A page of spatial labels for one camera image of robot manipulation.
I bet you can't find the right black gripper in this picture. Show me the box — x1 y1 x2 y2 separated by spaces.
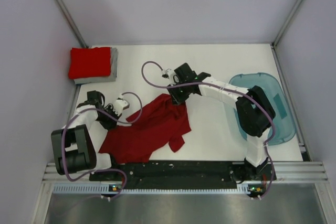
167 80 190 105

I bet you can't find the dark red t-shirt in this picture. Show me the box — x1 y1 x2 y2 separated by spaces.
99 94 191 164

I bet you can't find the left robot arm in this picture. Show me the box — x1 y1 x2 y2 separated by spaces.
51 90 129 180

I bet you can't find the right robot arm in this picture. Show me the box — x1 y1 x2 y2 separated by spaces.
162 63 276 183

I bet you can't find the folded bright red t-shirt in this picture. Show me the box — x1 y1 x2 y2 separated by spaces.
68 47 111 80

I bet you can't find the folded grey t-shirt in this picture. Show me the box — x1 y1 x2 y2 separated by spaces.
74 48 119 85

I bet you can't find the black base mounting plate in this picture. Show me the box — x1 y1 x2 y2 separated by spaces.
89 158 266 189

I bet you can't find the translucent blue plastic bin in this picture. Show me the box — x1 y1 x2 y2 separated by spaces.
229 72 296 146

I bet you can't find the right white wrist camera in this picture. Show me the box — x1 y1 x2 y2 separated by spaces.
161 69 175 79

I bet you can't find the left aluminium frame post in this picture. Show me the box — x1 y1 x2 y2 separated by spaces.
54 0 88 48

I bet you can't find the aluminium frame post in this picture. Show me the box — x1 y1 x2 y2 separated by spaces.
54 0 88 48
271 0 305 49

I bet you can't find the grey slotted cable duct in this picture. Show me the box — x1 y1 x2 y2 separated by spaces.
52 182 257 195

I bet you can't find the right aluminium frame post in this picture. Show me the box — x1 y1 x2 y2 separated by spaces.
271 0 305 49

